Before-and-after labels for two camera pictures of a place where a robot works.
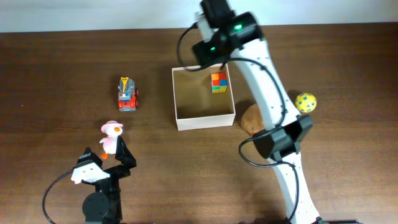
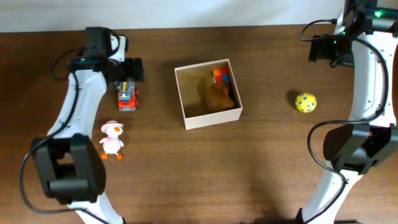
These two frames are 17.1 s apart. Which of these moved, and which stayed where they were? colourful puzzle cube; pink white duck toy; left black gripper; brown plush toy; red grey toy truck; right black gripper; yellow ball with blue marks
Moved: brown plush toy; right black gripper; left black gripper; colourful puzzle cube
Stayed: red grey toy truck; pink white duck toy; yellow ball with blue marks
